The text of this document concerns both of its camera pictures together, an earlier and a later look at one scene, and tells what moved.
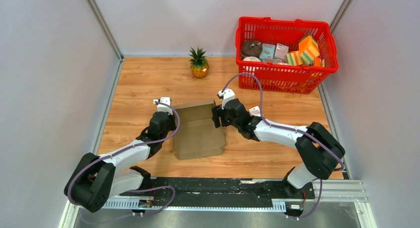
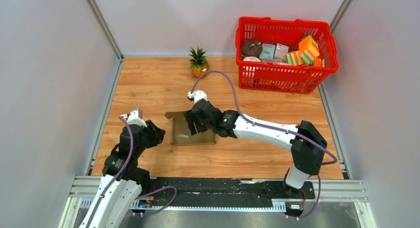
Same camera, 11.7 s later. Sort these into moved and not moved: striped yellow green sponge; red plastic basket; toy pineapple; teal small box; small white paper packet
Moved: small white paper packet
Not moved: toy pineapple; red plastic basket; striped yellow green sponge; teal small box
